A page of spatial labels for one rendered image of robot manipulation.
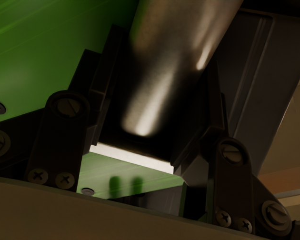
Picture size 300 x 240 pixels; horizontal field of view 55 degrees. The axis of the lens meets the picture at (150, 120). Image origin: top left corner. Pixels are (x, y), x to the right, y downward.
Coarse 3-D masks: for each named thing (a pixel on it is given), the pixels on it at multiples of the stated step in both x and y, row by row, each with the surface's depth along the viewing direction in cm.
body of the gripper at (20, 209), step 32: (0, 192) 5; (32, 192) 6; (64, 192) 6; (0, 224) 5; (32, 224) 5; (64, 224) 5; (96, 224) 6; (128, 224) 6; (160, 224) 6; (192, 224) 6
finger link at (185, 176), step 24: (216, 72) 11; (192, 96) 11; (216, 96) 10; (192, 120) 10; (216, 120) 9; (192, 144) 10; (192, 168) 10; (264, 192) 9; (264, 216) 8; (288, 216) 9
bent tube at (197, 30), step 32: (160, 0) 8; (192, 0) 8; (224, 0) 8; (160, 32) 9; (192, 32) 8; (224, 32) 9; (128, 64) 10; (160, 64) 9; (192, 64) 9; (128, 96) 11; (160, 96) 10; (128, 128) 11; (160, 128) 11; (128, 160) 12; (160, 160) 12
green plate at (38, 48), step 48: (0, 0) 12; (48, 0) 12; (96, 0) 11; (0, 48) 13; (48, 48) 13; (96, 48) 13; (0, 96) 16; (48, 96) 15; (96, 192) 21; (144, 192) 21
